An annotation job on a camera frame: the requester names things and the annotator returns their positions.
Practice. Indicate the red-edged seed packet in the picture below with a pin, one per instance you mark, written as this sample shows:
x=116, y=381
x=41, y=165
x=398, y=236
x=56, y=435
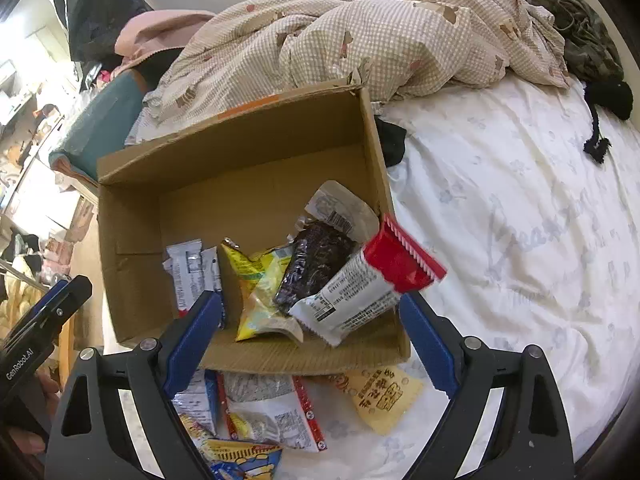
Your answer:
x=270, y=410

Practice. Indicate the white and blue snack packet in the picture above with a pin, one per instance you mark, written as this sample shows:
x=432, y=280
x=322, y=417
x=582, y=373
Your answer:
x=197, y=400

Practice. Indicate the checked quilt with bear print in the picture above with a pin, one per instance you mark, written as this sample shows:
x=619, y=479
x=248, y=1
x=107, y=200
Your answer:
x=375, y=25

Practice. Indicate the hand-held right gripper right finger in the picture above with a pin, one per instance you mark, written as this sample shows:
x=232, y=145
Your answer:
x=427, y=345

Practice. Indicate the camouflage garment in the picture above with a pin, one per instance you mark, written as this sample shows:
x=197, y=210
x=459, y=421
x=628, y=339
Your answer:
x=585, y=35

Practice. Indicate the dark hanging jacket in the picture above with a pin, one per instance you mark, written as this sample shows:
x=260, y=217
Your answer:
x=100, y=5

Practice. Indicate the white floral bed sheet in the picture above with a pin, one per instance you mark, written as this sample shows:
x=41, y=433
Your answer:
x=525, y=210

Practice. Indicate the black sock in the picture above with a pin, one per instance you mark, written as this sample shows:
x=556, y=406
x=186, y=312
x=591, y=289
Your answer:
x=392, y=142

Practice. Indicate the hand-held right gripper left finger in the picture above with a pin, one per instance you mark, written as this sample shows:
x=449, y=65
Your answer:
x=192, y=342

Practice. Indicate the person's left hand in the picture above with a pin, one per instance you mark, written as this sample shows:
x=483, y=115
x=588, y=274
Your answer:
x=49, y=385

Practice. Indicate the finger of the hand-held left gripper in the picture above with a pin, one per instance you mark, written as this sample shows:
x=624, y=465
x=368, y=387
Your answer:
x=50, y=294
x=60, y=310

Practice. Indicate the white snack packet red end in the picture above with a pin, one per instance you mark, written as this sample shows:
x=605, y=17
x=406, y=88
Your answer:
x=350, y=295

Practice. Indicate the clear packet with dark snack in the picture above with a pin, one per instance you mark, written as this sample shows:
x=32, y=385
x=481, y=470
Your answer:
x=315, y=260

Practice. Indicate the blue and yellow snack packet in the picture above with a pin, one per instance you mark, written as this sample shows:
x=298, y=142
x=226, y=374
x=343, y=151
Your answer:
x=240, y=460

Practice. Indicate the pink garment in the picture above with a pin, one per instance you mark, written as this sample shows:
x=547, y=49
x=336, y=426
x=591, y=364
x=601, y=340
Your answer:
x=155, y=35

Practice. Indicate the brown cardboard box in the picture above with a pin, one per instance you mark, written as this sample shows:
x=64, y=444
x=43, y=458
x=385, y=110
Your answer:
x=250, y=180

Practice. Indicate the black knit hat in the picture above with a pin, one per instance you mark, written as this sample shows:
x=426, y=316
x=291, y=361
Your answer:
x=607, y=97

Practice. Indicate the cream snack packet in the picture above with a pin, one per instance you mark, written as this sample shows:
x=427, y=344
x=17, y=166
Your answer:
x=385, y=395

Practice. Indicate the small white navy snack packet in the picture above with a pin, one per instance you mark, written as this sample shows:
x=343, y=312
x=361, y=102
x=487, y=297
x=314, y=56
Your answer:
x=190, y=270

